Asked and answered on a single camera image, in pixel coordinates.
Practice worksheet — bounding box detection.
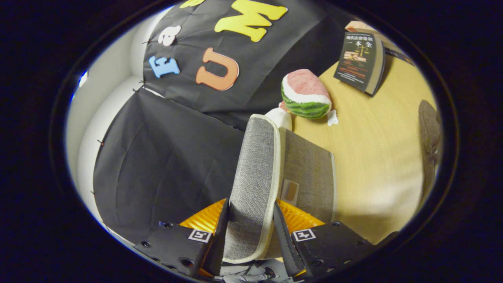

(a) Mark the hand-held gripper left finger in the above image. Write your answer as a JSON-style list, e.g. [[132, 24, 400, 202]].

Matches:
[[134, 198, 230, 277]]

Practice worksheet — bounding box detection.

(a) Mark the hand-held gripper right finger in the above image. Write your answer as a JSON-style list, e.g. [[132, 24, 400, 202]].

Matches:
[[273, 198, 376, 277]]

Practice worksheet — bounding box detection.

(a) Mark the grey fabric storage box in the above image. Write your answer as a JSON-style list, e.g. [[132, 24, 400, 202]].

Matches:
[[222, 114, 338, 265]]

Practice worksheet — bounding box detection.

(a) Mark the brown slipper shoe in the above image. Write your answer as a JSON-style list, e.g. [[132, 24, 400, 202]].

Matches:
[[418, 99, 442, 205]]

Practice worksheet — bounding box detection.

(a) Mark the black backdrop cloth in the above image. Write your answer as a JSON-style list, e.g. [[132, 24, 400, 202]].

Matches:
[[92, 0, 366, 244]]

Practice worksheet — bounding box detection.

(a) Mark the white plush toy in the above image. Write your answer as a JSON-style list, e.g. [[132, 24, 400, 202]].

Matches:
[[265, 100, 293, 131]]

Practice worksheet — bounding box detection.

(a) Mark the watermelon slice plush toy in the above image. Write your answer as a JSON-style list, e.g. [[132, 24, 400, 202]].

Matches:
[[281, 69, 338, 126]]

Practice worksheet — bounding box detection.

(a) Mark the black paperback book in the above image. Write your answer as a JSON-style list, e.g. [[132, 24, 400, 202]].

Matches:
[[333, 31, 386, 97]]

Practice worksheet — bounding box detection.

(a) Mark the blue-edged book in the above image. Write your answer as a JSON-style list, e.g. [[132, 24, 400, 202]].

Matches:
[[384, 41, 415, 66]]

